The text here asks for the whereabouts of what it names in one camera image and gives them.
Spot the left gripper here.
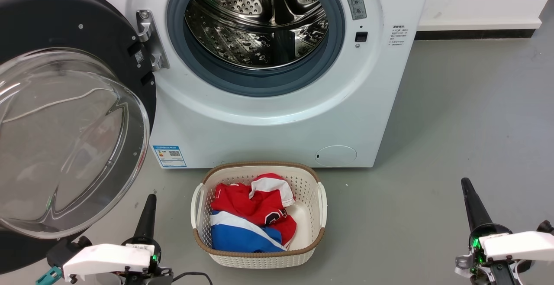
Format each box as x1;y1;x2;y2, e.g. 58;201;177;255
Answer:
122;194;174;285

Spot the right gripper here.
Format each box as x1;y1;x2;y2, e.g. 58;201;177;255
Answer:
454;178;514;285

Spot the black round glass washer door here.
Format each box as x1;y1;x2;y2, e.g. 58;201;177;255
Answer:
0;0;157;275

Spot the white front-load washing machine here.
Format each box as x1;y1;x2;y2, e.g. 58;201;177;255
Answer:
26;0;435;169

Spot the silver metal door hinge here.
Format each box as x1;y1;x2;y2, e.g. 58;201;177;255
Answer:
136;10;170;72

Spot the blue energy label sticker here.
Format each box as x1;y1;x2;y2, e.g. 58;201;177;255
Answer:
151;145;187;168

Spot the blue and white garment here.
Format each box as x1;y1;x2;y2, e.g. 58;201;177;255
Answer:
210;211;287;253

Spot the red and white garment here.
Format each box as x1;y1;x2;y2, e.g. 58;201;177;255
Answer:
211;173;297;247

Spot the round white filter cover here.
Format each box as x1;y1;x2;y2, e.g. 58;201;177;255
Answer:
315;146;358;167

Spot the cream plastic laundry basket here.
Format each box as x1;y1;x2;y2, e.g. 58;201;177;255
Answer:
191;161;328;269

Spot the small black text sticker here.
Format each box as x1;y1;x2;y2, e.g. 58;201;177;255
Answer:
388;24;409;46

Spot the stainless steel washer drum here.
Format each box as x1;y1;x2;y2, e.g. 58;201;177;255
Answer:
185;0;329;70

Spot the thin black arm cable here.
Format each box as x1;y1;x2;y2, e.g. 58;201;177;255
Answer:
171;271;214;285

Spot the white floor cable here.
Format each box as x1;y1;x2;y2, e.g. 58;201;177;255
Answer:
1;87;118;124

